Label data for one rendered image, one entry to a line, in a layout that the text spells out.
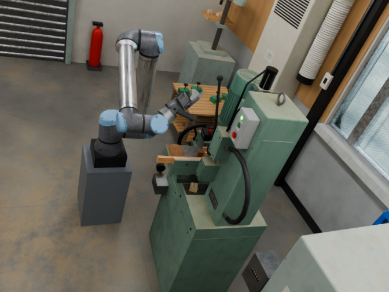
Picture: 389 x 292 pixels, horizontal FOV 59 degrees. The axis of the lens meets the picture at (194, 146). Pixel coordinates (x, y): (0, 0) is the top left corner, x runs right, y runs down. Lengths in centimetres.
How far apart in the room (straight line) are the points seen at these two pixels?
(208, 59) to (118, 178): 212
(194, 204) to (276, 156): 58
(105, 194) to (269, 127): 141
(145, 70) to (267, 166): 90
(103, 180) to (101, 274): 63
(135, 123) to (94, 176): 88
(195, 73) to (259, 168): 261
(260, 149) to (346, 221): 176
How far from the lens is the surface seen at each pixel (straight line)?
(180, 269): 213
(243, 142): 154
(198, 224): 187
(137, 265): 261
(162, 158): 196
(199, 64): 407
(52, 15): 456
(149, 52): 198
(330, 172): 326
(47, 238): 269
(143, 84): 208
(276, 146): 160
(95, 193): 250
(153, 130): 158
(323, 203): 334
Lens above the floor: 217
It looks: 35 degrees down
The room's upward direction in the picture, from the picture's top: 19 degrees clockwise
